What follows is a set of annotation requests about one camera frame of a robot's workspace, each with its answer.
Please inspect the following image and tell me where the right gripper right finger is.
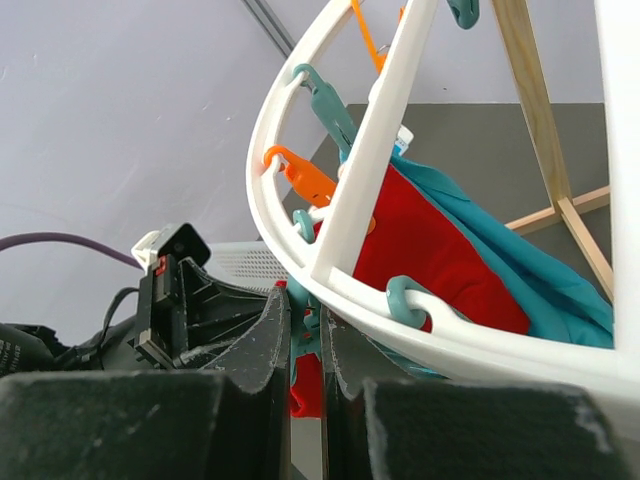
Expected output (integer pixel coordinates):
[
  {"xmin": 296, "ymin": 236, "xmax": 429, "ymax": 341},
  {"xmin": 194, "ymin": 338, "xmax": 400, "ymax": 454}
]
[{"xmin": 320, "ymin": 309, "xmax": 639, "ymax": 479}]

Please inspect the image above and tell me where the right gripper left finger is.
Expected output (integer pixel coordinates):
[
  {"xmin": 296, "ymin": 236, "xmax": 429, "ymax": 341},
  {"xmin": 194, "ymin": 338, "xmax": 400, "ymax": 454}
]
[{"xmin": 1, "ymin": 287, "xmax": 291, "ymax": 479}]

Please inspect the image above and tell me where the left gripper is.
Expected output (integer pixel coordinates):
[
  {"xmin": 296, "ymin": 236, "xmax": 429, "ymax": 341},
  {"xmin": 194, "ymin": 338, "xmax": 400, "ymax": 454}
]
[{"xmin": 130, "ymin": 255, "xmax": 267, "ymax": 370}]

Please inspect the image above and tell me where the red sock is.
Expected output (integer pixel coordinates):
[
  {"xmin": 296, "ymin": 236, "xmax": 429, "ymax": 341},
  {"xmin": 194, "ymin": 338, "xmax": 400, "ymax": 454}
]
[
  {"xmin": 289, "ymin": 353, "xmax": 324, "ymax": 418},
  {"xmin": 353, "ymin": 166, "xmax": 530, "ymax": 335}
]

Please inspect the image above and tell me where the white round clip hanger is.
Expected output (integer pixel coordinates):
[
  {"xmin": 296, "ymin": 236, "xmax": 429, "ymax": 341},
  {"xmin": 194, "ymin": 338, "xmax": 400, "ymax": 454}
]
[{"xmin": 246, "ymin": 1, "xmax": 639, "ymax": 407}]

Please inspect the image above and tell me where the teal clothespin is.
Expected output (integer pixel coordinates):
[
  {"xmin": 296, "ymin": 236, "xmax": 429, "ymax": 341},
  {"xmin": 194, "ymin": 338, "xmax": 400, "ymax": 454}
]
[
  {"xmin": 293, "ymin": 63, "xmax": 357, "ymax": 160},
  {"xmin": 286, "ymin": 276, "xmax": 320, "ymax": 358},
  {"xmin": 385, "ymin": 275, "xmax": 429, "ymax": 330}
]

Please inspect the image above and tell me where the teal cloth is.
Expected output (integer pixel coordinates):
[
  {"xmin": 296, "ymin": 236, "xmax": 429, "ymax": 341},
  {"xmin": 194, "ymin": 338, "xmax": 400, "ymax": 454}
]
[{"xmin": 388, "ymin": 155, "xmax": 614, "ymax": 349}]

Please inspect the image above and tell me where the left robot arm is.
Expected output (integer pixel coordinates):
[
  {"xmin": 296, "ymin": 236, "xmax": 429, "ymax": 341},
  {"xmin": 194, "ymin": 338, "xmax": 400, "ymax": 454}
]
[{"xmin": 1, "ymin": 255, "xmax": 267, "ymax": 376}]

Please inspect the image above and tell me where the white perforated plastic basket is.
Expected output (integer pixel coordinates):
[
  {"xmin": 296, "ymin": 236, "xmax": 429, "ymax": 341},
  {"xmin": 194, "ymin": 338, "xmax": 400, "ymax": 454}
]
[{"xmin": 205, "ymin": 241, "xmax": 288, "ymax": 294}]

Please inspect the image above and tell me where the orange clothespin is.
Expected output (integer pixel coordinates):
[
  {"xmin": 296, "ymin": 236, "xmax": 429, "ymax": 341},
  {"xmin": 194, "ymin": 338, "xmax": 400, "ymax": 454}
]
[
  {"xmin": 350, "ymin": 0, "xmax": 390, "ymax": 75},
  {"xmin": 262, "ymin": 144, "xmax": 377, "ymax": 236}
]

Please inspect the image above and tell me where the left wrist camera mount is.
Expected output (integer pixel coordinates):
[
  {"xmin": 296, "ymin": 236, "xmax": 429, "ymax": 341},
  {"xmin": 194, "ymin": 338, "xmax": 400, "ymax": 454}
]
[{"xmin": 130, "ymin": 223, "xmax": 211, "ymax": 272}]

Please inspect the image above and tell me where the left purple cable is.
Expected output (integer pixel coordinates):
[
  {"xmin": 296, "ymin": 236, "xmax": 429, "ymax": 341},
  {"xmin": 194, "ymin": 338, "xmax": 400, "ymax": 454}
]
[{"xmin": 0, "ymin": 231, "xmax": 144, "ymax": 271}]

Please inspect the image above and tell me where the aluminium frame rail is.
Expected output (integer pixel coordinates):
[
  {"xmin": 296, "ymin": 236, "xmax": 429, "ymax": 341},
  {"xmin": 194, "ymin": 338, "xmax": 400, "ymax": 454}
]
[{"xmin": 241, "ymin": 0, "xmax": 296, "ymax": 58}]

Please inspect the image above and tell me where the wooden drying rack frame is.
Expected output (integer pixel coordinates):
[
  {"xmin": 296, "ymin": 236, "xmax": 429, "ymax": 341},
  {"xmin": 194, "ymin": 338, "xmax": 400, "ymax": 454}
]
[{"xmin": 492, "ymin": 1, "xmax": 614, "ymax": 299}]

